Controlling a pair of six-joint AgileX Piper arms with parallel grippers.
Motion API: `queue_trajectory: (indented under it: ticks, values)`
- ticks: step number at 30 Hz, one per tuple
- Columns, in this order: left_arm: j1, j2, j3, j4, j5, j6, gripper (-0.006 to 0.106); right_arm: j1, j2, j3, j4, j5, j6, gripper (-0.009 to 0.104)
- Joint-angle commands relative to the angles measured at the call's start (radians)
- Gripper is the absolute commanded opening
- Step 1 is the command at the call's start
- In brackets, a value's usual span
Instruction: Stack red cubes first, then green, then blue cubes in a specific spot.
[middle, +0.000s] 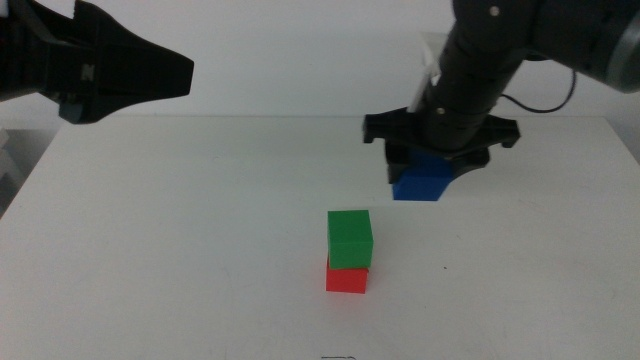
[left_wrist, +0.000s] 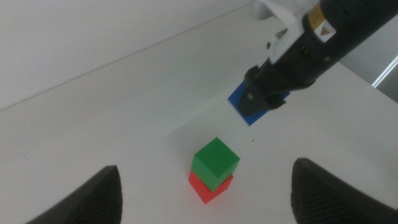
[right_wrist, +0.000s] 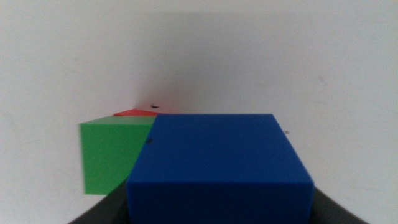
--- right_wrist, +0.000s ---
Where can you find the blue cube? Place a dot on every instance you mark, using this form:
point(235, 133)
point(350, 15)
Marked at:
point(217, 165)

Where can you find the red cube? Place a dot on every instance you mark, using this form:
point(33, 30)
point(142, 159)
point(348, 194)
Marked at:
point(135, 112)

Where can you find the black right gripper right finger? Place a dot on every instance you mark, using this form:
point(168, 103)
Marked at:
point(329, 211)

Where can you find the green cube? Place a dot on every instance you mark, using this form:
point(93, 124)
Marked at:
point(109, 155)

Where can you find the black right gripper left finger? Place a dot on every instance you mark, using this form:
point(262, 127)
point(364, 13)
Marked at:
point(107, 210)

